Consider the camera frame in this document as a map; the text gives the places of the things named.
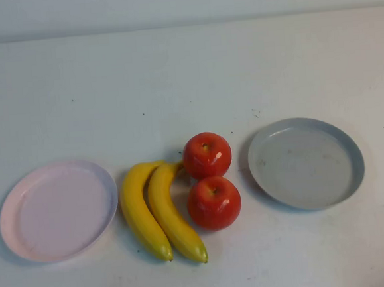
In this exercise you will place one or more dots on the grey round plate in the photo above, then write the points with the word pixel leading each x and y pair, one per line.
pixel 303 168

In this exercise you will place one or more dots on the pink round plate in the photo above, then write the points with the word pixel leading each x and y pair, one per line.
pixel 58 214

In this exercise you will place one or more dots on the red apple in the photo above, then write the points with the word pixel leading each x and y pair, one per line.
pixel 213 205
pixel 206 155

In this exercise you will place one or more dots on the yellow banana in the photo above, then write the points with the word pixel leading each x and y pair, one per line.
pixel 133 201
pixel 171 215

